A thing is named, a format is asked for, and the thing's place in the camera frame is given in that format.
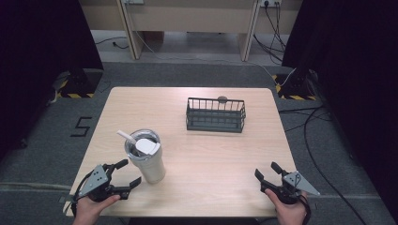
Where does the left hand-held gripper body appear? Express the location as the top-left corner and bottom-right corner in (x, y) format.
(78, 164), (130, 203)

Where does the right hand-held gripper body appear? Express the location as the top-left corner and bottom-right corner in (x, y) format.
(260, 171), (321, 206)

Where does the cream tumbler with straw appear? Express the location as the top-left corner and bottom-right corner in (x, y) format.
(116, 128), (167, 185)

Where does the person's right hand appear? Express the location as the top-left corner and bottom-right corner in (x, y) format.
(265, 188), (310, 225)

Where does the person's left hand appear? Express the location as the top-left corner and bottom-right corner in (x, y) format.
(72, 194), (122, 225)

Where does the black stand base, striped tape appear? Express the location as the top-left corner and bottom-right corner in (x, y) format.
(271, 67), (319, 101)
(53, 67), (104, 99)

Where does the black curtain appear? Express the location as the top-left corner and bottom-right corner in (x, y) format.
(0, 0), (104, 160)
(281, 0), (398, 217)

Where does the beige desk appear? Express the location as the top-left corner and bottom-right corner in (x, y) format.
(78, 0), (303, 62)

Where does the white power strip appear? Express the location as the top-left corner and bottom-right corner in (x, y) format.
(260, 0), (283, 8)

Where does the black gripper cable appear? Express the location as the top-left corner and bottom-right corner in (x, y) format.
(70, 171), (95, 218)

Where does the long black floor cable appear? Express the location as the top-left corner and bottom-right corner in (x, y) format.
(277, 105), (368, 225)

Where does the dark wire basket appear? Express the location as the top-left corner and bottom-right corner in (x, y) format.
(185, 97), (247, 134)

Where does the thin black floor cable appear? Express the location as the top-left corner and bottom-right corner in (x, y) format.
(95, 36), (130, 51)

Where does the bundle of black cables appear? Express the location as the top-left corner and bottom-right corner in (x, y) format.
(253, 2), (288, 66)

